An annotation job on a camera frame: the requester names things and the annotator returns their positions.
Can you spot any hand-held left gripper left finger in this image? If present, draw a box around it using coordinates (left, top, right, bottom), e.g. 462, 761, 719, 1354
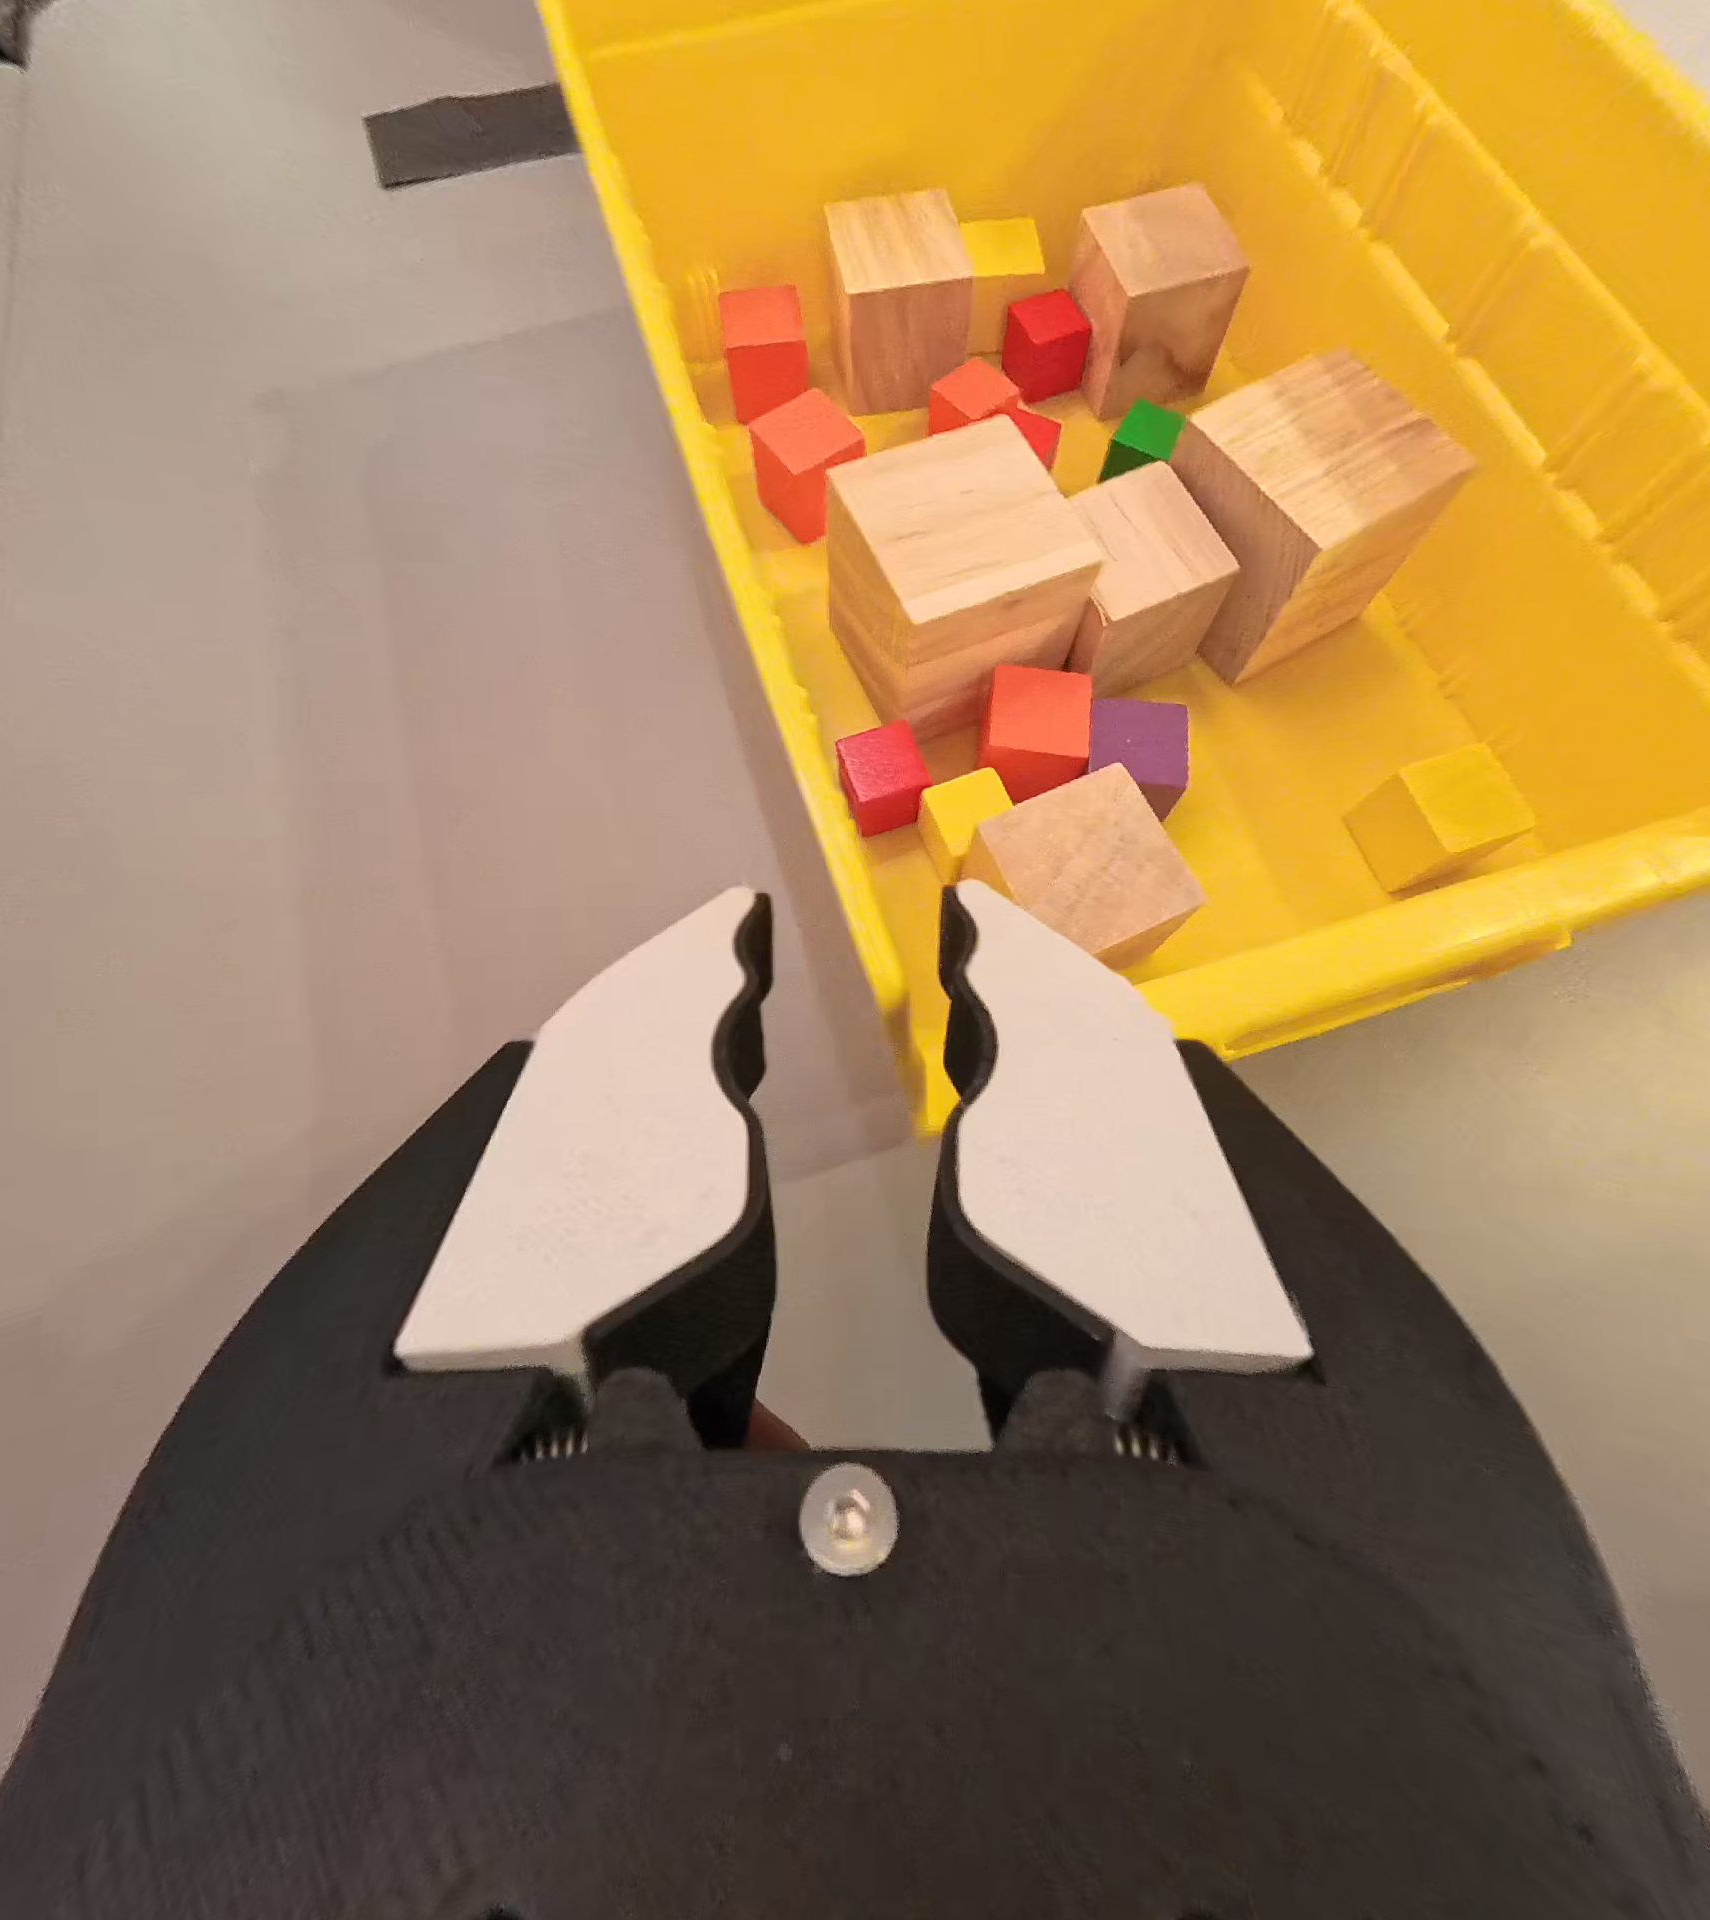
390, 885, 779, 1445

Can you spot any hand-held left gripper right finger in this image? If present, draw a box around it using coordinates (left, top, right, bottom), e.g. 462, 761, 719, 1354
923, 878, 1316, 1428

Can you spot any pile of coloured wooden cubes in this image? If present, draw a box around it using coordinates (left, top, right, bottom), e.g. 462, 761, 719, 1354
716, 181, 1540, 969

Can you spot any yellow plastic box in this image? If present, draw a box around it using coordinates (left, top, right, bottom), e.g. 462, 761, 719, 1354
536, 0, 1710, 1142

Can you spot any grey tape strip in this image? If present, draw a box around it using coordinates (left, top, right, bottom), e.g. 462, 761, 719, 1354
361, 84, 584, 190

